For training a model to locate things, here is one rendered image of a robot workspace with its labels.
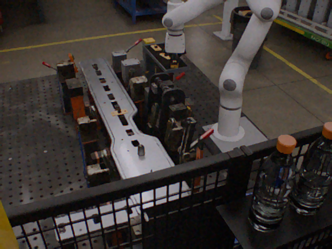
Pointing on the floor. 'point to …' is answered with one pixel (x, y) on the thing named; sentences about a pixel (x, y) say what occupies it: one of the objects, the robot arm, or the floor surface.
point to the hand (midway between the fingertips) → (174, 60)
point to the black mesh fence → (117, 189)
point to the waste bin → (237, 18)
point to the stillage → (142, 7)
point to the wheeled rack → (318, 29)
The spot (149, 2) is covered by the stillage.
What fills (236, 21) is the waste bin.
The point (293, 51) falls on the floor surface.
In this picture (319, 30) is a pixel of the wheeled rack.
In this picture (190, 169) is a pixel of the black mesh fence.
